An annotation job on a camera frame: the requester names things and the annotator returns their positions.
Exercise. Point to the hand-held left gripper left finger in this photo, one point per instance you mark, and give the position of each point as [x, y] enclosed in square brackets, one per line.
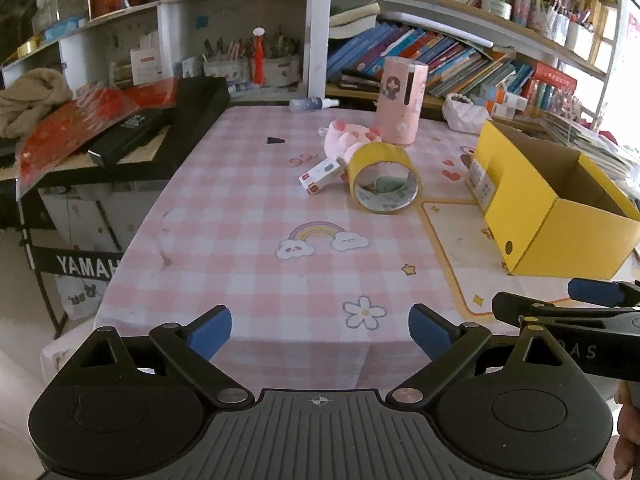
[212, 332]

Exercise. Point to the yellow tape roll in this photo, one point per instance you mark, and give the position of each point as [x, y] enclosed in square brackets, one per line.
[380, 152]

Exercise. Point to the small red packet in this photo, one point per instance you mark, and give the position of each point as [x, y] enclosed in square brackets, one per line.
[152, 94]

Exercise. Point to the white pen holder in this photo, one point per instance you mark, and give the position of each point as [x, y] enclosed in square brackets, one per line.
[282, 71]
[225, 70]

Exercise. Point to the white bookshelf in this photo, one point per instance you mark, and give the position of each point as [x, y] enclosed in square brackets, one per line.
[317, 35]

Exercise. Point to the blue flat box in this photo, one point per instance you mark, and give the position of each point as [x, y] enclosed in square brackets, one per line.
[64, 30]

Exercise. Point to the orange white medicine boxes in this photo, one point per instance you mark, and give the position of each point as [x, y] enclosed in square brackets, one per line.
[505, 101]

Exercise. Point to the small white carton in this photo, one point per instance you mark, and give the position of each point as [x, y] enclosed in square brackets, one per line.
[320, 175]

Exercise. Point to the pink cylindrical humidifier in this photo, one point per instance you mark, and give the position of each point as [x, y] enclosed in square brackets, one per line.
[400, 110]

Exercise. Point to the black electronic keyboard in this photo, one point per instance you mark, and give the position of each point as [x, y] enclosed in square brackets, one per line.
[200, 100]

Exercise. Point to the white round tin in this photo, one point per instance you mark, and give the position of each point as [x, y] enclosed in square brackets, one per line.
[496, 9]

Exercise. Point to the red thick book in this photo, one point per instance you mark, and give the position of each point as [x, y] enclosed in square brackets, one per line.
[555, 74]

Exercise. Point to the white pink lotion bottle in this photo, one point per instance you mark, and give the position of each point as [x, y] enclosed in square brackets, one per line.
[522, 4]

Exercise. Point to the black keyboard stand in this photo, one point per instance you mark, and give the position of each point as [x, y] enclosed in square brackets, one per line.
[80, 262]

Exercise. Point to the pink pig plush toy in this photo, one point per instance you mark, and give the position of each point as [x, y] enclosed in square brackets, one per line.
[340, 140]

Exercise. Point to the beige towel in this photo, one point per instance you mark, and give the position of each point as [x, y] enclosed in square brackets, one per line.
[35, 97]

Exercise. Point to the yellow cardboard box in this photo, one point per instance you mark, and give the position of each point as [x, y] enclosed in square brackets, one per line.
[560, 240]

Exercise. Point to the pale green small block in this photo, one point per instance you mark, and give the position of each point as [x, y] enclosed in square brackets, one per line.
[390, 185]

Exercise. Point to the white quilted pouch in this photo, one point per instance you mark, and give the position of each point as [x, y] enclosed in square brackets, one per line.
[467, 115]

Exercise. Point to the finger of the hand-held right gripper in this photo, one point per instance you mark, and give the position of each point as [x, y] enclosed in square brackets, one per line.
[550, 312]
[595, 291]

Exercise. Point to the white pencil cup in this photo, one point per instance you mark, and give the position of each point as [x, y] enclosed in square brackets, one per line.
[580, 40]
[560, 30]

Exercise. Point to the red tassel ornament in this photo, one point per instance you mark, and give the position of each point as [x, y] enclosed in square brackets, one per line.
[259, 60]

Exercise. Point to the row of leaning books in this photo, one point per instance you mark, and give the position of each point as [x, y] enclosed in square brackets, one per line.
[425, 55]

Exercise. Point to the person's right hand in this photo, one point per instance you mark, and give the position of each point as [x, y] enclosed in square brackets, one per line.
[629, 430]

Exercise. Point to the stack of magazines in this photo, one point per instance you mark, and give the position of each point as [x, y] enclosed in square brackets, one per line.
[595, 140]

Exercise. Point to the small spray bottle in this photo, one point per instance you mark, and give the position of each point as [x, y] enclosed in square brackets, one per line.
[310, 104]

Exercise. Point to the stacked thick beige books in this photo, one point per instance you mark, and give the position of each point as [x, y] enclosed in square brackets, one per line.
[355, 21]

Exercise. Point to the pink checked tablecloth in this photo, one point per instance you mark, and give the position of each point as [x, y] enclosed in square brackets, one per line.
[240, 240]

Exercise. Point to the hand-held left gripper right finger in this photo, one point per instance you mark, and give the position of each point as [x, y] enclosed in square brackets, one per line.
[427, 332]

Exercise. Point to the large red plastic packet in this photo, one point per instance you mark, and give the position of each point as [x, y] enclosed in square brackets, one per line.
[70, 130]

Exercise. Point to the white card red label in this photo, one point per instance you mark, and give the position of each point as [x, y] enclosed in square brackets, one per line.
[146, 66]

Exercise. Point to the long black box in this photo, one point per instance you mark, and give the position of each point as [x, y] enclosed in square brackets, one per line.
[127, 135]

